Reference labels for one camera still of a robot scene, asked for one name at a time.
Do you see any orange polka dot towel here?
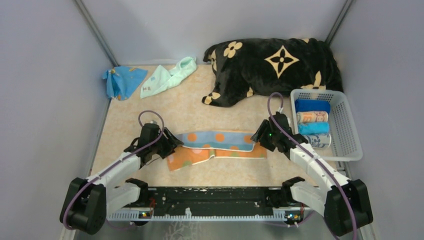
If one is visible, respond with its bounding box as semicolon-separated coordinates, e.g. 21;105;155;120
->
166;130;267;172

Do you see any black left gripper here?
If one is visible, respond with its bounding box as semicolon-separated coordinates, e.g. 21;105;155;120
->
150;127;184;159

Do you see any aluminium rail frame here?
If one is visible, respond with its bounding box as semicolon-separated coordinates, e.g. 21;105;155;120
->
67;185;369;223

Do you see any dark blue rolled towel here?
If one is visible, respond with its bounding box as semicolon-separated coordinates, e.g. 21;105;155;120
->
294;99;331;114

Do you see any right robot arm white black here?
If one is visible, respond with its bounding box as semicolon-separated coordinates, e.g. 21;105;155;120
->
250;112;374;237

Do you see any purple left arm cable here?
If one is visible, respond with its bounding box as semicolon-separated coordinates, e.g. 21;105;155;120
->
62;110;166;231

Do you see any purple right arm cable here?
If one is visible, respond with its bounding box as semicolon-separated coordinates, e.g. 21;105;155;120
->
266;92;359;240

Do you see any blue white patterned towel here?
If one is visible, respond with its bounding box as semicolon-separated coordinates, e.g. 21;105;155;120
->
303;133;332;149

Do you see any cyan rolled towel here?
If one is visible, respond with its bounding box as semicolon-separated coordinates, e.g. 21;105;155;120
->
297;122;330;135

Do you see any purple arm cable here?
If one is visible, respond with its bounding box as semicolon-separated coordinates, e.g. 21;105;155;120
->
266;92;359;240
62;110;166;231

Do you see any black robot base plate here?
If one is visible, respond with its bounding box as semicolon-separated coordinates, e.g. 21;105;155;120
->
118;186;315;221

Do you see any light blue crumpled cloth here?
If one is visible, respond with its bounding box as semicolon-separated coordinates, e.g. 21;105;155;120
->
101;66;148;101

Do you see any white plastic basket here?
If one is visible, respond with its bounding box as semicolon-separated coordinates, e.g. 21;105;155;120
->
290;88;363;162

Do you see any black beige flower blanket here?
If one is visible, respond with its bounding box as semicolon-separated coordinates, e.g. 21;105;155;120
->
201;38;343;108

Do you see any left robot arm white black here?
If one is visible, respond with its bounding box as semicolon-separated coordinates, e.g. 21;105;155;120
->
59;123;184;235

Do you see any mint green towel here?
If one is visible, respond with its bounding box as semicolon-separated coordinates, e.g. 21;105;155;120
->
140;56;197;99

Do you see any beige orange rolled towel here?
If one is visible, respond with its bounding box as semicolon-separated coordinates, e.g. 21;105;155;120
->
296;111;329;123

